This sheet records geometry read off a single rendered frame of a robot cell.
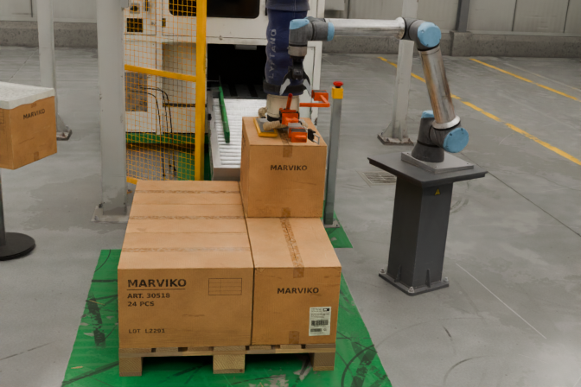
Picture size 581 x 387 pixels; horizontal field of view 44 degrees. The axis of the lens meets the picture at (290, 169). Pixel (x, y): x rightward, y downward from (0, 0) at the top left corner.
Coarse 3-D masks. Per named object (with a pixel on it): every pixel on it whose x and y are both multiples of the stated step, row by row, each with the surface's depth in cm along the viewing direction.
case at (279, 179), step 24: (264, 144) 368; (288, 144) 370; (312, 144) 372; (240, 168) 431; (264, 168) 371; (288, 168) 373; (312, 168) 375; (264, 192) 375; (288, 192) 377; (312, 192) 379; (264, 216) 380; (288, 216) 381; (312, 216) 383
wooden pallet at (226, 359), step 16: (128, 352) 327; (144, 352) 328; (160, 352) 329; (176, 352) 330; (192, 352) 331; (208, 352) 332; (224, 352) 334; (240, 352) 335; (256, 352) 336; (272, 352) 337; (288, 352) 338; (320, 352) 340; (128, 368) 330; (224, 368) 336; (240, 368) 337; (320, 368) 343
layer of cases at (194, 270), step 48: (144, 192) 408; (192, 192) 412; (240, 192) 417; (144, 240) 344; (192, 240) 347; (240, 240) 350; (288, 240) 353; (144, 288) 319; (192, 288) 322; (240, 288) 325; (288, 288) 328; (336, 288) 331; (144, 336) 326; (192, 336) 329; (240, 336) 332; (288, 336) 335
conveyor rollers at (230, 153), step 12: (216, 108) 613; (228, 108) 615; (240, 108) 616; (252, 108) 618; (216, 120) 572; (228, 120) 580; (240, 120) 581; (240, 132) 540; (228, 144) 512; (240, 144) 513; (228, 156) 486; (240, 156) 487
